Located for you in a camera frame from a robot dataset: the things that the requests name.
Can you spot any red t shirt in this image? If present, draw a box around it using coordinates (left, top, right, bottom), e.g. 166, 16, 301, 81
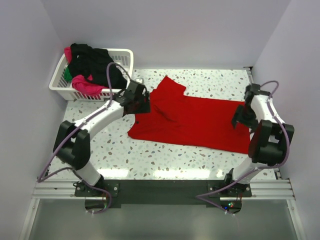
127, 76, 250, 154

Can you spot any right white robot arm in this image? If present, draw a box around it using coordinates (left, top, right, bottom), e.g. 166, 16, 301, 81
222, 83, 295, 197

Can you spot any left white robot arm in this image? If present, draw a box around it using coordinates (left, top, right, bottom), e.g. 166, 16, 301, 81
53, 80, 151, 196

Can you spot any pink t shirt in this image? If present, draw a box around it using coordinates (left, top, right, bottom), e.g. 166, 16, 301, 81
63, 46, 107, 96

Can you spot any black t shirt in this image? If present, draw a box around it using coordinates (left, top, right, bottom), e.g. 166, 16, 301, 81
64, 43, 114, 89

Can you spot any green t shirt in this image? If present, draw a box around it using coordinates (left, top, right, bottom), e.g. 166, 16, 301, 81
63, 66, 73, 83

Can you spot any white plastic laundry basket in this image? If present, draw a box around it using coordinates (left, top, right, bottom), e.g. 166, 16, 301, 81
48, 48, 134, 104

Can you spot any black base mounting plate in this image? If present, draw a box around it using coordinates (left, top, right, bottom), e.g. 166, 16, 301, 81
73, 179, 252, 213

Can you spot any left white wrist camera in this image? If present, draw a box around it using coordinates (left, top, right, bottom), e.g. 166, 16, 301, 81
135, 78, 145, 85

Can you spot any aluminium frame rail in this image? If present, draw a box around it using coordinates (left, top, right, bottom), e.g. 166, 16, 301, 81
31, 178, 296, 200

